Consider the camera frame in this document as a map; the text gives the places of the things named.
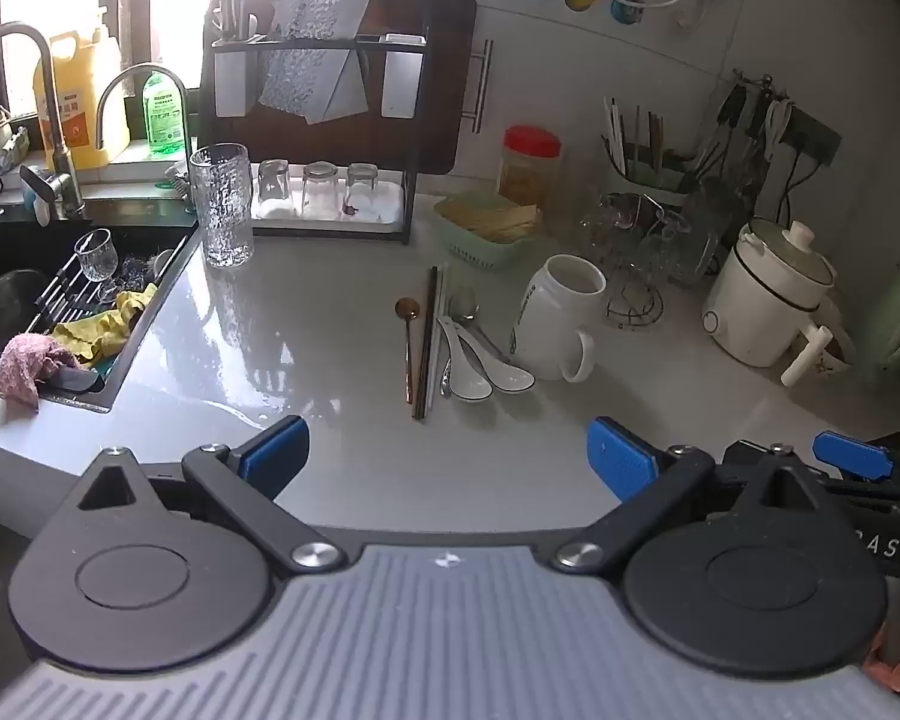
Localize short steel faucet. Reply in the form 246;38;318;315
94;64;194;211

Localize red-lidded plastic jar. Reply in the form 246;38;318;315
497;126;563;215

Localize metal spoon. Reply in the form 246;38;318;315
439;291;482;398

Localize green basket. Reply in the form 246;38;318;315
433;191;545;271

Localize sink drain rack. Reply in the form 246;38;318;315
28;244;188;391

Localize pink cloth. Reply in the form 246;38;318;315
0;334;83;412

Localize hanging kitchen utensils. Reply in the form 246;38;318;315
709;71;796;196

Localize small clear glass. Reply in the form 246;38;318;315
343;163;380;211
257;159;293;203
301;161;338;207

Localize yellow cloth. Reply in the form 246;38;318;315
51;283;158;365

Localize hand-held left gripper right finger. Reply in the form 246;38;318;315
557;416;826;572

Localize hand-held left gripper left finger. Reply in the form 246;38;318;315
75;415;346;572

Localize green-white chopstick holder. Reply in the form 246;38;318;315
607;157;695;203

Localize white ceramic spoon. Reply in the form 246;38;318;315
436;316;494;402
456;321;537;395

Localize black-handled utensils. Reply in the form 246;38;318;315
679;131;728;196

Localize small glasses on tray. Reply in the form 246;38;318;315
253;161;407;230

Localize floral bowl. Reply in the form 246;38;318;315
817;322;860;377

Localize black metal rack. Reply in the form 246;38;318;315
199;37;430;245

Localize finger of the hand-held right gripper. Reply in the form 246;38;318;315
812;431;900;500

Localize wire glass rack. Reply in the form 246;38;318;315
604;191;721;329

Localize wooden cutting board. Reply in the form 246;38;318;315
199;0;494;173

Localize bundle of assorted chopsticks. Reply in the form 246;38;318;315
602;96;672;177

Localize black power cable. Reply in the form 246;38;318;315
784;148;818;222

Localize dark wall power strip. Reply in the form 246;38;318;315
784;105;842;166

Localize white ceramic mug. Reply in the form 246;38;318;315
511;255;608;383

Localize copper spoon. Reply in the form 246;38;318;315
394;297;421;404

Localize wine glass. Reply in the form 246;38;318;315
73;229;125;301

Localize white electric pot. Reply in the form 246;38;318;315
703;217;841;389

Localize dried food sticks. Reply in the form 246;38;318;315
442;193;541;241

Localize tall steel faucet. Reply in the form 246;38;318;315
0;22;87;218

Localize black chopstick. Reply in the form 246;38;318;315
411;267;434;421
417;265;439;421

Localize tall textured glass mug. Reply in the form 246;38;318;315
189;142;256;269

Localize green bottle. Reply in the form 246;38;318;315
142;69;188;160

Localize black sink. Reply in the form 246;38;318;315
0;199;200;415

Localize clear goblet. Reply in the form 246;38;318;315
579;193;646;260
645;210;695;282

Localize window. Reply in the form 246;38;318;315
0;0;361;158

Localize patterned grey cloth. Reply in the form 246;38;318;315
259;0;372;125

